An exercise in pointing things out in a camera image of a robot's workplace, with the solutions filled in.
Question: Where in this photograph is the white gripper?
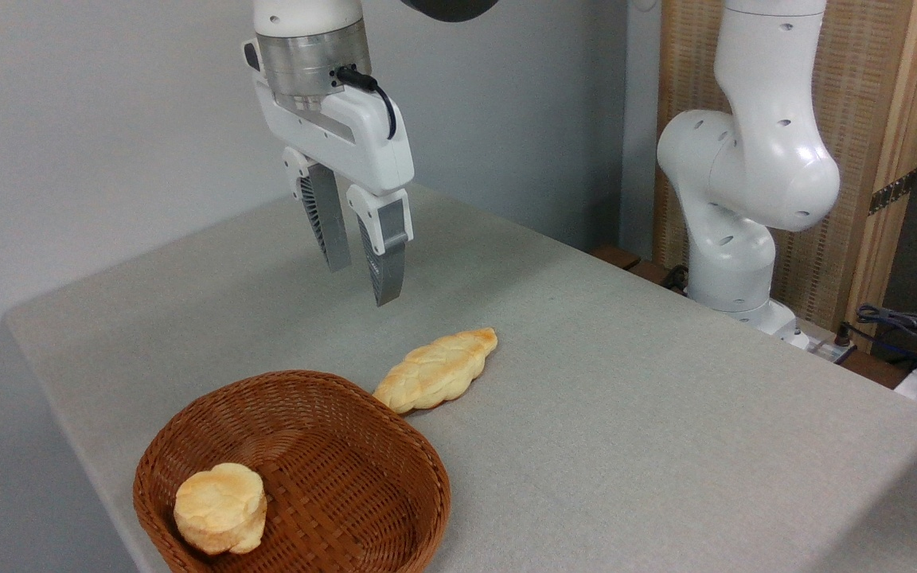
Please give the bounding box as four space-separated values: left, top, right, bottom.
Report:
252 73 416 308

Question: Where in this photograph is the long braided bread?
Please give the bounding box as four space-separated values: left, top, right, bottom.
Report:
373 327 499 415

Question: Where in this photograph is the wooden woven folding screen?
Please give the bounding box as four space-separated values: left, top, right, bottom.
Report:
654 0 917 351

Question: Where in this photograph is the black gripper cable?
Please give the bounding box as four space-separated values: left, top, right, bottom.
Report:
334 65 398 142

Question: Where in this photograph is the round bread roll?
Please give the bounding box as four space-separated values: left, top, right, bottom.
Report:
174 462 268 556

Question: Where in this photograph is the metal screen hinge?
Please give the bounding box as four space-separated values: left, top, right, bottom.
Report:
868 170 917 216

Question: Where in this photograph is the blue and black cable bundle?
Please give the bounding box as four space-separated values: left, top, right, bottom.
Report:
855 302 917 376

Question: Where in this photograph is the brown wicker basket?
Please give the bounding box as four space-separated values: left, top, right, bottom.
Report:
133 370 452 573

